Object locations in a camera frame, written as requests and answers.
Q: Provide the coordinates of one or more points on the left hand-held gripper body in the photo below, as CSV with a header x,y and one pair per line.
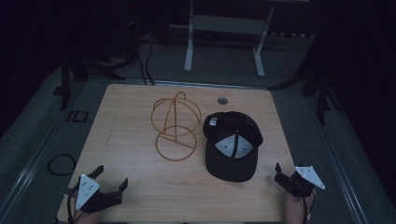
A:
x,y
88,195

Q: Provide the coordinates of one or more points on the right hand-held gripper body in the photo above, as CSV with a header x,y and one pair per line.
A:
x,y
301,183

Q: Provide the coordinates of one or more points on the black baseball cap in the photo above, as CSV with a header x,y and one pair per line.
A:
x,y
232,146

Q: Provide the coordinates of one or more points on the person's left hand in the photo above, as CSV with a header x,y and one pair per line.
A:
x,y
90,217

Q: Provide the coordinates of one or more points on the person's right hand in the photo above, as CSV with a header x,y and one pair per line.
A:
x,y
294,209

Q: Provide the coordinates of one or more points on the black stand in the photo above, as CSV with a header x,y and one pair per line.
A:
x,y
66,81
320,93

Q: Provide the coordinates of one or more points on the grey round table grommet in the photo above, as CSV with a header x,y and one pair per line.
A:
x,y
222,100

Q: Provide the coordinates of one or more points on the black rectangular floor bracket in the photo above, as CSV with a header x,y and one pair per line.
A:
x,y
77,116

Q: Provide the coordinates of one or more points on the white metal table frame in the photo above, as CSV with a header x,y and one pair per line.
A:
x,y
224,28

